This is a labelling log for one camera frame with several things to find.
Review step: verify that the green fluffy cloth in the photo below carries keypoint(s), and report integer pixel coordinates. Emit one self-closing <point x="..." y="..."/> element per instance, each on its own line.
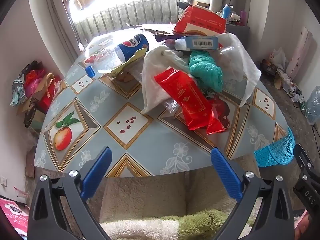
<point x="200" y="222"/>

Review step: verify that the blue medicine box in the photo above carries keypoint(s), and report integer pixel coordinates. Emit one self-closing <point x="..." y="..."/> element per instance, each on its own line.
<point x="200" y="42"/>

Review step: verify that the teal patterned cloth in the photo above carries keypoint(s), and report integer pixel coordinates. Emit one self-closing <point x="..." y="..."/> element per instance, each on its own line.
<point x="18" y="92"/>

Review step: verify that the golden yellow snack wrapper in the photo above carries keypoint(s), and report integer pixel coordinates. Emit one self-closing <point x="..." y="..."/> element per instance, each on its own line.
<point x="130" y="63"/>

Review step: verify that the brown paper bag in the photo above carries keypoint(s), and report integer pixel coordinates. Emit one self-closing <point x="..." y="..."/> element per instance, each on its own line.
<point x="35" y="116"/>

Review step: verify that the long red snack packet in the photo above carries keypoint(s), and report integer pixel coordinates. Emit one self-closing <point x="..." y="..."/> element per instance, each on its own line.
<point x="190" y="97"/>

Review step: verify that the grey curtain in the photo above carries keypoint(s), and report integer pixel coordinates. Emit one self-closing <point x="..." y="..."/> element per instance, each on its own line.
<point x="62" y="27"/>

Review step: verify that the pink printed bag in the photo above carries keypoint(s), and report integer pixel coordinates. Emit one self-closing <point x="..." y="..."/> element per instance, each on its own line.
<point x="15" y="215"/>

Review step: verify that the pink wallpaper roll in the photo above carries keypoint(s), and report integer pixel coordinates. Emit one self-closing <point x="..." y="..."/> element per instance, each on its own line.
<point x="300" y="52"/>

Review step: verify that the green plastic bag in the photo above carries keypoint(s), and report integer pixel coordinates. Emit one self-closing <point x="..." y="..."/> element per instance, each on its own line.
<point x="205" y="70"/>

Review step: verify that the large clear water jug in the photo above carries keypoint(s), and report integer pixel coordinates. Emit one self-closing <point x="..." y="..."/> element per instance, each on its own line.
<point x="313" y="105"/>

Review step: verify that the person's right hand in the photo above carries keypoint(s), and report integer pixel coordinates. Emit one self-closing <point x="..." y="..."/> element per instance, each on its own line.
<point x="302" y="226"/>

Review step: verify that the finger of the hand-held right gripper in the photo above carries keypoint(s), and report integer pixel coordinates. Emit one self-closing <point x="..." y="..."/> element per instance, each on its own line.
<point x="303" y="158"/>

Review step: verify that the fruit print tablecloth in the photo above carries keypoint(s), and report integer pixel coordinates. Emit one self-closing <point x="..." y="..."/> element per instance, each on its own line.
<point x="150" y="142"/>

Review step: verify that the purple bottle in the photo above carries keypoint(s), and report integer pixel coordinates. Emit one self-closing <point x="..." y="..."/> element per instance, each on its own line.
<point x="243" y="18"/>

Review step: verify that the white plastic bag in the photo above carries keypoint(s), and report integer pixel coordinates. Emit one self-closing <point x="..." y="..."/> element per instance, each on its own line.
<point x="277" y="57"/>

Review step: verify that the red gift bag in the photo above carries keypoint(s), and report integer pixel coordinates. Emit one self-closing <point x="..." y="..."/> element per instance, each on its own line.
<point x="50" y="95"/>

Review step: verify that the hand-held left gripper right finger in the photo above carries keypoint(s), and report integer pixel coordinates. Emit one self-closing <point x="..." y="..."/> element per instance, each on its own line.
<point x="226" y="173"/>

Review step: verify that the white wall socket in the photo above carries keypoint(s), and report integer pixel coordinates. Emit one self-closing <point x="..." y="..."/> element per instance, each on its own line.
<point x="3" y="181"/>

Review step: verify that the brown cardboard sheet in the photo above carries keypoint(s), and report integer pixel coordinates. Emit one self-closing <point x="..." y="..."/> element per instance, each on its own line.
<point x="281" y="78"/>

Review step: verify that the white cup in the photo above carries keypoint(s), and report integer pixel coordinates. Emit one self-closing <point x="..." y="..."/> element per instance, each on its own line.
<point x="235" y="16"/>

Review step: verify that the blue plastic wastebasket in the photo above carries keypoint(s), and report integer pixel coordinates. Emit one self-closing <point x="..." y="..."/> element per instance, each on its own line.
<point x="277" y="152"/>

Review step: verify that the red white snack bag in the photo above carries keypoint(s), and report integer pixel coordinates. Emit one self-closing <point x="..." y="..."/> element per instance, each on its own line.
<point x="200" y="17"/>

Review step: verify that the blue label plastic soda bottle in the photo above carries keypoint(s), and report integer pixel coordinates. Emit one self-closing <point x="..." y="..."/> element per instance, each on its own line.
<point x="130" y="46"/>

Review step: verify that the small red wrapper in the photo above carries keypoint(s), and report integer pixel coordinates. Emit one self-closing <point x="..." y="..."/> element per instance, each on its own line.
<point x="216" y="125"/>

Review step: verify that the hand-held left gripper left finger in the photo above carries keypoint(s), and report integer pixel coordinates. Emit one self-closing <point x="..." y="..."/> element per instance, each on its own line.
<point x="97" y="172"/>

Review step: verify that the dark cardboard box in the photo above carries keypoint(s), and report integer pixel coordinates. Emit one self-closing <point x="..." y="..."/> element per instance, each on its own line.
<point x="268" y="67"/>

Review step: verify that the pink plastic bag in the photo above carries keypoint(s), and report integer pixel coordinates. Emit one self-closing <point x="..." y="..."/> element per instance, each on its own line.
<point x="33" y="85"/>

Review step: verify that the grey cabinet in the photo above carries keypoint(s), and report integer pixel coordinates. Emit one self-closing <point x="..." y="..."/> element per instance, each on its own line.
<point x="240" y="32"/>

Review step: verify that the beige fluffy blanket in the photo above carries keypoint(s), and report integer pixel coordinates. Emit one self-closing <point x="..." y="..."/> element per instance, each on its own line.
<point x="145" y="195"/>

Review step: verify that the metal window railing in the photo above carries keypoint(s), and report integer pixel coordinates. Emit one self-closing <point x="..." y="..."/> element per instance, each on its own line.
<point x="112" y="20"/>

